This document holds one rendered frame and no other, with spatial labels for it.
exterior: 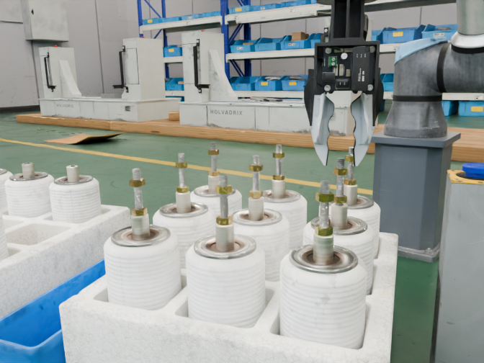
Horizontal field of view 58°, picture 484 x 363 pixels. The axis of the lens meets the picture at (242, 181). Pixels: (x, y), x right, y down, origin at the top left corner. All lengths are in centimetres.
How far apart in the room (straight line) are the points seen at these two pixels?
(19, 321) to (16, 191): 33
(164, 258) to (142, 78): 355
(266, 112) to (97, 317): 262
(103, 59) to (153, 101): 423
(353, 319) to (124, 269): 27
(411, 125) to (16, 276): 89
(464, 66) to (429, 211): 34
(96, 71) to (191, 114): 481
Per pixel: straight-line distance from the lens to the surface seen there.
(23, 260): 78
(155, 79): 416
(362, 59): 52
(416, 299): 99
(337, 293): 47
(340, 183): 59
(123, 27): 863
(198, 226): 65
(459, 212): 64
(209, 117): 340
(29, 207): 100
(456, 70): 112
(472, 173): 65
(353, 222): 62
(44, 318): 79
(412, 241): 119
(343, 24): 54
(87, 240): 88
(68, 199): 91
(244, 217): 64
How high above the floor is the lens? 45
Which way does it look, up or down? 13 degrees down
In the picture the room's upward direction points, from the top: 1 degrees counter-clockwise
